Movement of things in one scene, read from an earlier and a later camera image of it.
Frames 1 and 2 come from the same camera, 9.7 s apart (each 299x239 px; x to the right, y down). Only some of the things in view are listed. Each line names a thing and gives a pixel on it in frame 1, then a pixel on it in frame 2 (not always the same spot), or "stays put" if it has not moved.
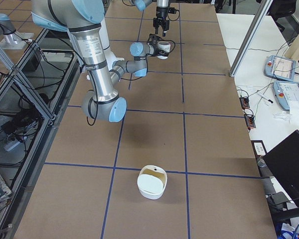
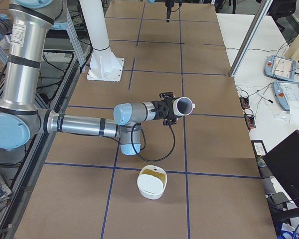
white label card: x=259 y=149 stays put
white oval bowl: x=151 y=181 stays put
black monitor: x=289 y=162 stays put
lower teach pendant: x=286 y=91 stays put
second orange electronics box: x=249 y=120 stays put
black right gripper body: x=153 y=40 → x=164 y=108
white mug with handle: x=165 y=46 → x=183 y=106
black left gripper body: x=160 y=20 → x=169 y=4
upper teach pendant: x=280 y=67 stays put
